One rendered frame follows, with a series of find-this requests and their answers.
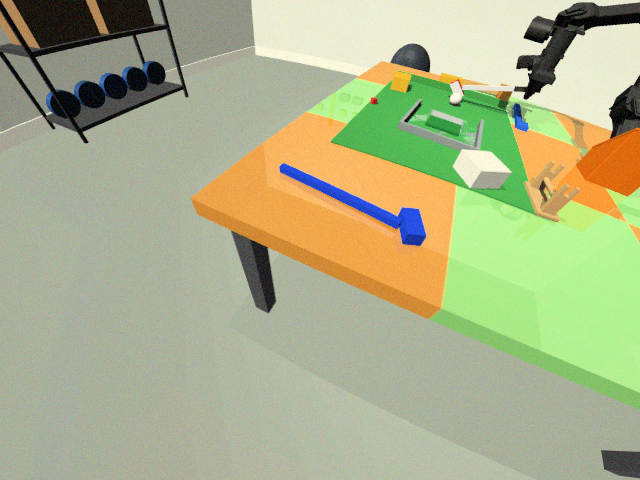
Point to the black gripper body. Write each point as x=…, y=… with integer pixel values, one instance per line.
x=545, y=71

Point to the yellow block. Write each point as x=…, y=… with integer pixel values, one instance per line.
x=447, y=78
x=400, y=81

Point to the white golf ball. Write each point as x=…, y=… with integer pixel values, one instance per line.
x=455, y=99

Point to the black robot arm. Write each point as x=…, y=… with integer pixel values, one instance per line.
x=625, y=112

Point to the green flat mat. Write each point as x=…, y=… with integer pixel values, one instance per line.
x=374, y=131

